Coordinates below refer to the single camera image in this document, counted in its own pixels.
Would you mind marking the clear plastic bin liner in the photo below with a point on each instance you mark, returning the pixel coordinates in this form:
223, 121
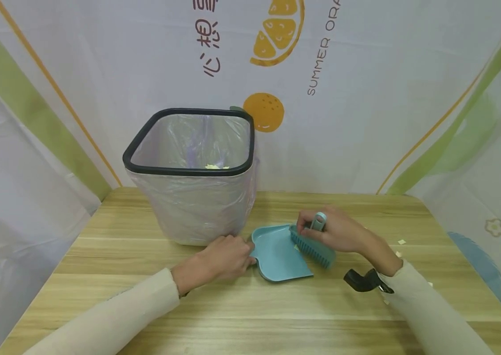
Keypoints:
197, 207

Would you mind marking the person's left forearm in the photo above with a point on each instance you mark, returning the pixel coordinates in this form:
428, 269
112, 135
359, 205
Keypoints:
113, 315

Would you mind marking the yellow paper scraps in bin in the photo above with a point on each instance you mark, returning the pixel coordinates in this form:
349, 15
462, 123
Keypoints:
215, 166

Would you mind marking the light blue hand brush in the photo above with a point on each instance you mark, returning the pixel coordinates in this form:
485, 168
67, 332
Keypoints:
318, 255

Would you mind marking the person's right hand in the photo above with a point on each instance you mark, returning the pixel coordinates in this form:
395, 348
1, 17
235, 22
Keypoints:
348, 234

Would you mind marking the person's right fingers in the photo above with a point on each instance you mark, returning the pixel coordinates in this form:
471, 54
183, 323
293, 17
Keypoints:
307, 226

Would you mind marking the black wrist band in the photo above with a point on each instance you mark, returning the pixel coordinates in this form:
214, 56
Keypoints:
366, 282

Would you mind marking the person's left hand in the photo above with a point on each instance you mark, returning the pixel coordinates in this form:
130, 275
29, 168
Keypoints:
215, 261

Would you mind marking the light blue dustpan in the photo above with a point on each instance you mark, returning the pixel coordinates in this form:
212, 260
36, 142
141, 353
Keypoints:
277, 259

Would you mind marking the white bin with black rim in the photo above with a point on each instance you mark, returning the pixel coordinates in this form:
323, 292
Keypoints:
188, 170

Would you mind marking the person's right forearm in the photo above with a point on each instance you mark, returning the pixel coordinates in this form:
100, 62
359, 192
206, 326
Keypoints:
432, 315

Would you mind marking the person's left fingers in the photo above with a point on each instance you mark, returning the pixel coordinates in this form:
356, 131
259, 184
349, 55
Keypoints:
242, 249

